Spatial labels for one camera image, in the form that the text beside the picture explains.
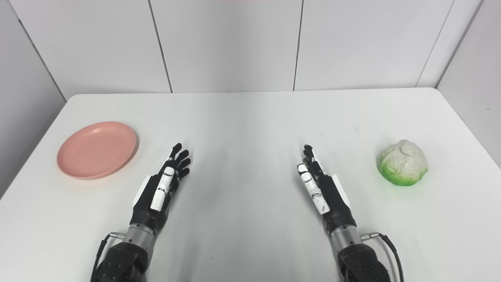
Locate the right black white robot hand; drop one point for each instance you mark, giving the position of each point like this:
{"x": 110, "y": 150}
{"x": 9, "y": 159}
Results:
{"x": 327, "y": 194}

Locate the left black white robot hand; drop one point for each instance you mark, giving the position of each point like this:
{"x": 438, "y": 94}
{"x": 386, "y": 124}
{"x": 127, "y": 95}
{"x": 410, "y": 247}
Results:
{"x": 158, "y": 196}

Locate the pink round plate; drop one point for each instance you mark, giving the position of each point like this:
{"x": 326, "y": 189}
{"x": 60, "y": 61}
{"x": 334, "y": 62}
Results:
{"x": 98, "y": 149}

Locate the green white cabbage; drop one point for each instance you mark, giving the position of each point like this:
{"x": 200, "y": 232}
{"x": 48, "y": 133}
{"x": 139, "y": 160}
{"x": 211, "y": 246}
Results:
{"x": 403, "y": 163}

